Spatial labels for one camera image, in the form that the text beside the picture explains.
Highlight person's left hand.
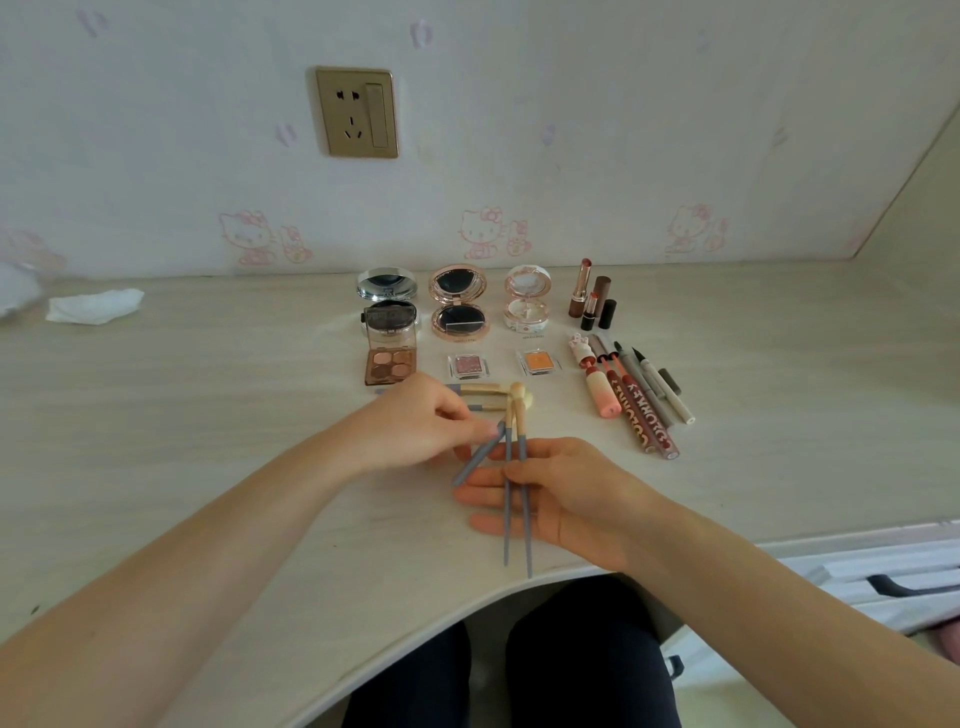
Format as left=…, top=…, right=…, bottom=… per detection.
left=341, top=372, right=501, bottom=476

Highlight person's right hand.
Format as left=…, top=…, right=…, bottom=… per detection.
left=452, top=437, right=678, bottom=576

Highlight grey handled makeup brush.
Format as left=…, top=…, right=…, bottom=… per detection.
left=451, top=417, right=510, bottom=489
left=501, top=382, right=523, bottom=568
left=511, top=387, right=535, bottom=581

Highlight person's left forearm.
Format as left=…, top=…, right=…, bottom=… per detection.
left=0, top=431, right=376, bottom=728

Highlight person's right forearm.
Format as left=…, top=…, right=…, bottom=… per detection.
left=636, top=501, right=960, bottom=728

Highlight pink single eyeshadow pan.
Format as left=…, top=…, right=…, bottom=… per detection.
left=447, top=351, right=494, bottom=382

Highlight pink lip gloss tube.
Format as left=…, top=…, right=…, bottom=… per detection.
left=573, top=331, right=623, bottom=420

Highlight orange single eyeshadow pan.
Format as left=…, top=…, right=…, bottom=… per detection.
left=516, top=347, right=563, bottom=379

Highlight red printed lip tube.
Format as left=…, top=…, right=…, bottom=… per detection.
left=604, top=351, right=682, bottom=461
left=589, top=334, right=663, bottom=456

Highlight brown four-colour eyeshadow palette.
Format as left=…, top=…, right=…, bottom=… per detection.
left=363, top=303, right=420, bottom=388

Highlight grey eyeliner pen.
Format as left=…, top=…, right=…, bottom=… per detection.
left=612, top=341, right=676, bottom=430

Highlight white eyeliner pen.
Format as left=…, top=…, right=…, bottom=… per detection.
left=633, top=346, right=698, bottom=427

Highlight rose gold round compact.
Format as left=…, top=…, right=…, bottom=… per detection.
left=428, top=264, right=492, bottom=338

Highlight white floral round compact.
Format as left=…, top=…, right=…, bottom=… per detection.
left=502, top=262, right=555, bottom=334

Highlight person's black trousers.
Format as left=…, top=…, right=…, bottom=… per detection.
left=341, top=573, right=685, bottom=728

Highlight brown open lipstick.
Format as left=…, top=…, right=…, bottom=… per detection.
left=567, top=258, right=596, bottom=320

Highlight silver round compact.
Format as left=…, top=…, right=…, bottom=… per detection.
left=356, top=267, right=420, bottom=333

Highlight white drawer cabinet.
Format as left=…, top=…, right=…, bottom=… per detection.
left=660, top=517, right=960, bottom=728

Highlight white crumpled tissue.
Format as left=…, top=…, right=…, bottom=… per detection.
left=45, top=288, right=146, bottom=327

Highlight gold wall socket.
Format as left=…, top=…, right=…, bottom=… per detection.
left=313, top=66, right=400, bottom=160

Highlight black drawer handle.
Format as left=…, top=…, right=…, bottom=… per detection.
left=864, top=573, right=960, bottom=600

